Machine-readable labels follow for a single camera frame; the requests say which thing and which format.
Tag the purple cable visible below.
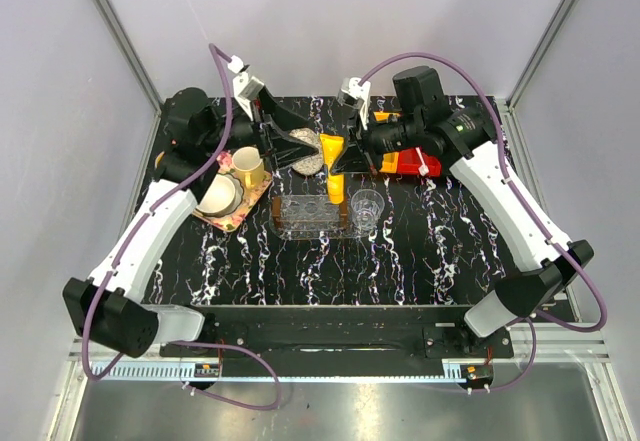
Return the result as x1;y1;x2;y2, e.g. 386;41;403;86
80;43;284;411
357;51;609;395

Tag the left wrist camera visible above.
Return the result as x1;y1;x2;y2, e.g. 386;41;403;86
227;55;265;121

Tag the clear glass tumbler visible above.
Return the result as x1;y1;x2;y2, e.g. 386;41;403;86
350;189;385;231

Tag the clear toothbrush holder rack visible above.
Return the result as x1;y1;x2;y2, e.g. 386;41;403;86
271;195;349;234

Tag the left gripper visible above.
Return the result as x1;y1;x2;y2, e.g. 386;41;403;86
202;87;319;170

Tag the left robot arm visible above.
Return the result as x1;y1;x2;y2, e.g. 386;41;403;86
62;87;319;358

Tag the yellow toothpaste tube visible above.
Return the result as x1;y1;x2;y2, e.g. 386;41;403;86
319;133;347;206

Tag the red bin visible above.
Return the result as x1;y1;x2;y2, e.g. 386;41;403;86
396;148;442;177

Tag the floral serving tray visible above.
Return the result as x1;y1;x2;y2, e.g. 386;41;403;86
193;147;272;233

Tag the blue butterfly mug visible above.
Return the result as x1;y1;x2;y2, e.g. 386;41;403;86
154;151;165;169

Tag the clear acrylic tray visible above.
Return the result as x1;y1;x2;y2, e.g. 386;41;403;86
269;195;375;240

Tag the white scalloped bowl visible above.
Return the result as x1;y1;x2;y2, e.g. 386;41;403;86
196;174;244;218

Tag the speckled saucer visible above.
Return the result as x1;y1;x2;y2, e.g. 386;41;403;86
290;128;324;176

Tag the yellow mug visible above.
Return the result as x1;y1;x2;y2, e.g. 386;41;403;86
232;147;265;189

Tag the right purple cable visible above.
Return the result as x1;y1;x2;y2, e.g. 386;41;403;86
357;51;609;395

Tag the aluminium rail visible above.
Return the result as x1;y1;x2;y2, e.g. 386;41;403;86
80;324;609;385

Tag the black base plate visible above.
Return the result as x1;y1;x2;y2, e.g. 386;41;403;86
154;305;514;362

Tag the yellow bin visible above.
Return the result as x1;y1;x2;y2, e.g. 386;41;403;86
372;111;402;174

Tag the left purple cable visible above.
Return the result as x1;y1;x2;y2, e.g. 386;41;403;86
80;43;284;411

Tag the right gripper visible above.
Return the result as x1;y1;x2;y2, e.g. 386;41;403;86
331;106;422;175

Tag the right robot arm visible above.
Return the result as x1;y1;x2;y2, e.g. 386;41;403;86
331;66;594;357

